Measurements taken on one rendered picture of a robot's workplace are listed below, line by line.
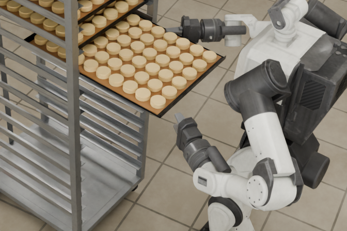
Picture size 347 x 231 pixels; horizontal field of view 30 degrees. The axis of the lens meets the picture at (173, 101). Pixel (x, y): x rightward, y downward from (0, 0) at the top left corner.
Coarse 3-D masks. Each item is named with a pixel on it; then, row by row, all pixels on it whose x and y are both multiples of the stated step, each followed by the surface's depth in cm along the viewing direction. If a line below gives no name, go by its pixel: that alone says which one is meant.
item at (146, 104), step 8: (152, 24) 241; (120, 32) 235; (144, 32) 236; (32, 40) 228; (136, 40) 233; (40, 48) 225; (104, 48) 228; (128, 48) 229; (56, 56) 222; (112, 56) 225; (200, 56) 229; (216, 56) 229; (104, 64) 221; (192, 64) 225; (208, 64) 226; (80, 72) 217; (88, 72) 217; (112, 72) 218; (136, 72) 219; (200, 72) 222; (96, 80) 214; (104, 80) 215; (192, 80) 218; (112, 88) 212; (120, 88) 213; (184, 88) 215; (128, 96) 210; (176, 96) 212; (144, 104) 208; (168, 104) 209
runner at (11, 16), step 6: (0, 12) 223; (6, 12) 221; (12, 18) 221; (18, 18) 219; (24, 24) 218; (30, 24) 216; (30, 30) 218; (36, 30) 216; (42, 30) 214; (42, 36) 216; (48, 36) 214; (54, 36) 212; (54, 42) 214; (60, 42) 212; (78, 48) 208; (78, 54) 210
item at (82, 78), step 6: (36, 54) 295; (48, 60) 292; (84, 78) 285; (90, 84) 282; (96, 84) 282; (102, 90) 280; (108, 90) 280; (114, 96) 277; (120, 96) 278; (126, 102) 275; (138, 108) 273
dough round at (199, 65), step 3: (195, 60) 223; (198, 60) 224; (201, 60) 224; (195, 63) 222; (198, 63) 222; (201, 63) 222; (204, 63) 223; (192, 66) 223; (195, 66) 221; (198, 66) 221; (201, 66) 221; (204, 66) 222; (195, 69) 222; (198, 69) 221; (201, 69) 221; (204, 69) 222
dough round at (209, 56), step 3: (207, 51) 228; (210, 51) 228; (204, 54) 226; (207, 54) 227; (210, 54) 227; (213, 54) 227; (204, 57) 226; (207, 57) 225; (210, 57) 225; (213, 57) 226; (204, 60) 226; (207, 60) 225; (210, 60) 225; (213, 60) 226
